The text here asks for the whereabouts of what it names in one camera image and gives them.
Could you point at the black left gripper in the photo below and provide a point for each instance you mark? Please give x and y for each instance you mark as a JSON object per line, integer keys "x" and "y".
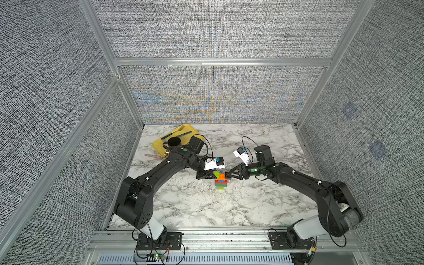
{"x": 206, "y": 174}

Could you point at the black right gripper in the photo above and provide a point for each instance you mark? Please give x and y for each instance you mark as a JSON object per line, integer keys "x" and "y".
{"x": 242, "y": 171}

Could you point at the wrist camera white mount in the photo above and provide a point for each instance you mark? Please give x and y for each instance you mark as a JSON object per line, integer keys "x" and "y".
{"x": 216, "y": 163}
{"x": 243, "y": 155}

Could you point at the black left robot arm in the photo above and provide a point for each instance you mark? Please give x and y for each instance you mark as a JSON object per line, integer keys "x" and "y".
{"x": 134, "y": 202}

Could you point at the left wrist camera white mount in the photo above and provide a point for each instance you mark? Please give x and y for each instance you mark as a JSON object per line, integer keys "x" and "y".
{"x": 216, "y": 163}

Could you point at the aluminium front rail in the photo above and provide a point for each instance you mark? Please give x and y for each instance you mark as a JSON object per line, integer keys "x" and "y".
{"x": 222, "y": 239}

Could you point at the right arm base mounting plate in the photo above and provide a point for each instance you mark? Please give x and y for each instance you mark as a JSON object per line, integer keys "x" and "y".
{"x": 283, "y": 240}

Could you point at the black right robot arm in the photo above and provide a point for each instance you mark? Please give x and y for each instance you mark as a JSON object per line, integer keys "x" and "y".
{"x": 338, "y": 211}

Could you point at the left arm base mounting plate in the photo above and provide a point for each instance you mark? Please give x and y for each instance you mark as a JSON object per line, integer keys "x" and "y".
{"x": 172, "y": 241}

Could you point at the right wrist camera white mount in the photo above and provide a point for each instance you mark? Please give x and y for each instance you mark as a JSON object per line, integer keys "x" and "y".
{"x": 243, "y": 155}

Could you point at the orange long lego brick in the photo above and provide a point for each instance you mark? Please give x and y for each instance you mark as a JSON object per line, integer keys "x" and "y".
{"x": 221, "y": 177}

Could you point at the green handled knife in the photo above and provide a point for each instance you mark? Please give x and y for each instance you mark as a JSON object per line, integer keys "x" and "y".
{"x": 184, "y": 134}

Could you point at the pink handled fork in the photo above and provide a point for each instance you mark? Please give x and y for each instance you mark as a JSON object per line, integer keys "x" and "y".
{"x": 153, "y": 156}

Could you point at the black mug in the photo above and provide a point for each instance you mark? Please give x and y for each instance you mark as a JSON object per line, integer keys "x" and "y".
{"x": 171, "y": 143}

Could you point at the yellow plastic tray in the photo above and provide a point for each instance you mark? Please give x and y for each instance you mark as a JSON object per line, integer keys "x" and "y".
{"x": 157, "y": 144}

